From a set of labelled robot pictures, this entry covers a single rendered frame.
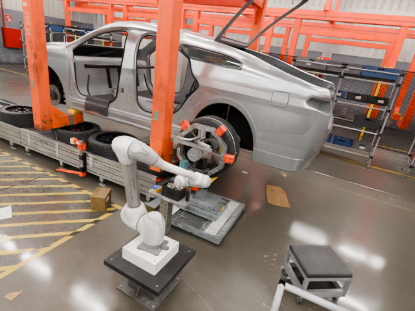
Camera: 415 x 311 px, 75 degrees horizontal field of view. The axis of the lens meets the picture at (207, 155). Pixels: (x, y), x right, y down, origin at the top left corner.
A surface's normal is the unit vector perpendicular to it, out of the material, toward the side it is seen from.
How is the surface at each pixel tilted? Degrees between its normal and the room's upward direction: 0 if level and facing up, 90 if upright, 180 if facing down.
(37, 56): 90
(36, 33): 90
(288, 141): 90
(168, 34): 90
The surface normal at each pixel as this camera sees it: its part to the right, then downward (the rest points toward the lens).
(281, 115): -0.44, 0.27
